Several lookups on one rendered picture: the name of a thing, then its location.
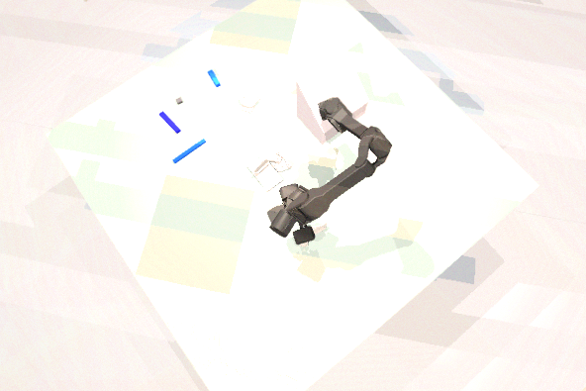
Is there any blue long bar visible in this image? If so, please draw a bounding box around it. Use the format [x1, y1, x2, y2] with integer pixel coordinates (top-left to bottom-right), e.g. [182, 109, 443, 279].
[173, 139, 206, 163]

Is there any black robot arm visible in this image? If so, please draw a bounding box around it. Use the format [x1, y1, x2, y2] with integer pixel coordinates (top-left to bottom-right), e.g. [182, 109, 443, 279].
[267, 96, 393, 238]

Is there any short blue bar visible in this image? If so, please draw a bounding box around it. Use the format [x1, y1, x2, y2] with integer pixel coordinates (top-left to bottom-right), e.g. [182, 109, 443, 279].
[208, 70, 221, 88]

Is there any dark blue rectangular bar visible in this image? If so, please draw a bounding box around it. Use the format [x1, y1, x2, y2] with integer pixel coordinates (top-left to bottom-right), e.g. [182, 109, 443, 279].
[159, 111, 181, 134]

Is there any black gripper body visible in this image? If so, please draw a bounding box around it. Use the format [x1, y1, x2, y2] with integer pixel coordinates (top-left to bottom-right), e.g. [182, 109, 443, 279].
[279, 183, 316, 244]

